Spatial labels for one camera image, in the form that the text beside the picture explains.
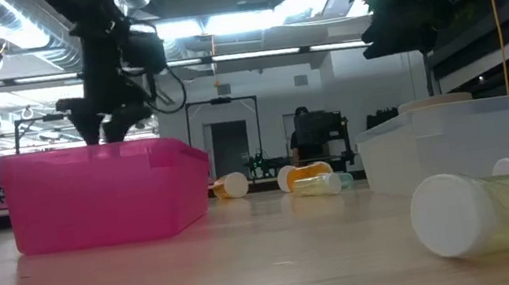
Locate pale yellow pill bottle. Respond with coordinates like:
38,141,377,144
289,170,344,202

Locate clear plastic bin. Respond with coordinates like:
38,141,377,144
352,92,509,204

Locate teal pill bottle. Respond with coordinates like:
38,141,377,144
337,170,356,190

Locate yellow-green pill bottle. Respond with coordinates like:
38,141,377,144
404,163,509,269

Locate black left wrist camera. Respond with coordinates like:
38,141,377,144
121,24,170,79

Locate black background frame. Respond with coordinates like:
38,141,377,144
182,92,270,189

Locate grey door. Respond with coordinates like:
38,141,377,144
207,118,255,180

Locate person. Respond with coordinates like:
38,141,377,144
283,104,319,167

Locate black background robot rig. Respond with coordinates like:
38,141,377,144
291,105,357,178

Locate black chairs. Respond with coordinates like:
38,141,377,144
364,107,401,131

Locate green potted plant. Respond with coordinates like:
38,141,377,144
348,0,485,107

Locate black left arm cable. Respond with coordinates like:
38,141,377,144
142,64,191,119

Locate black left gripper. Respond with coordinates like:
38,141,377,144
45,25,158,151

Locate orange pill bottle white cap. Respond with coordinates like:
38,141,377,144
274,158,337,195
211,170,251,203

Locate pink translucent plastic bin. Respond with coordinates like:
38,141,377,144
0,126,221,263

